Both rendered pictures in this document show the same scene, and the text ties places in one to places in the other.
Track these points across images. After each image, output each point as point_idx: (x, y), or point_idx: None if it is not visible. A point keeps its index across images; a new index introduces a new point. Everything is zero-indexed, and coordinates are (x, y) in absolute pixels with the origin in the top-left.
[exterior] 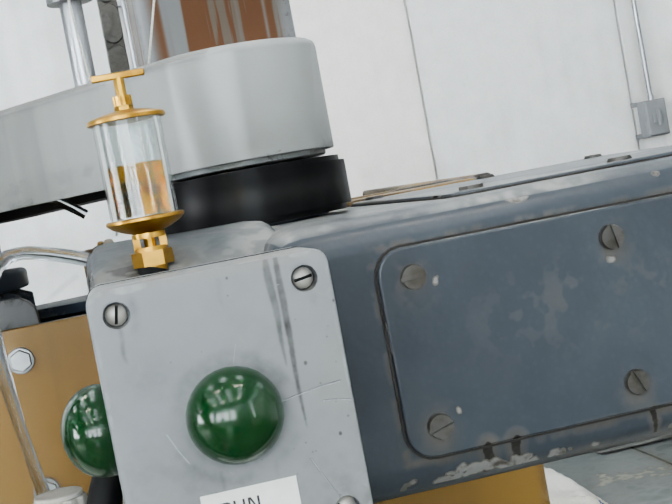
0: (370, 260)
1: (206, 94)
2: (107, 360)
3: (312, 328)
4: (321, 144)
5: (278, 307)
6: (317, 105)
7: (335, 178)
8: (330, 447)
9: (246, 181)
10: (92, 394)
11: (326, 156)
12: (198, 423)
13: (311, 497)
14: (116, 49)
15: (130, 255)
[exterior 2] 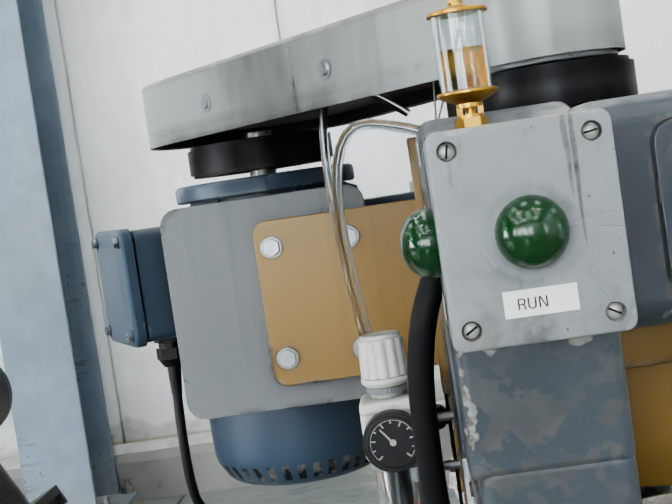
0: (647, 128)
1: (519, 0)
2: (438, 185)
3: (595, 169)
4: (614, 45)
5: (570, 152)
6: (613, 12)
7: (625, 74)
8: (605, 263)
9: (549, 73)
10: (424, 213)
11: (618, 55)
12: (504, 234)
13: (588, 300)
14: None
15: (453, 122)
